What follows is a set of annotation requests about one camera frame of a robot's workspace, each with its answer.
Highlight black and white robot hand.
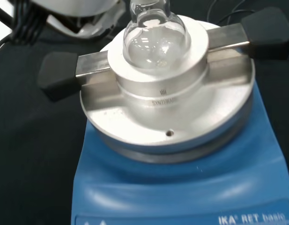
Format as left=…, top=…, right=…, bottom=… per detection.
left=31, top=0, right=130, bottom=40

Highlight clear round-bottom glass flask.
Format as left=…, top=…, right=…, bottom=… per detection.
left=123, top=0, right=191, bottom=70

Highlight black cable bundle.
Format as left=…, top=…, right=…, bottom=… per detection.
left=0, top=0, right=49, bottom=50

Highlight aluminium heating block black handles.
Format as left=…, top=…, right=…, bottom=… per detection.
left=37, top=7, right=289, bottom=156

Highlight thin black probe cable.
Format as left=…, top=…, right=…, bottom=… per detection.
left=206, top=0, right=289, bottom=24

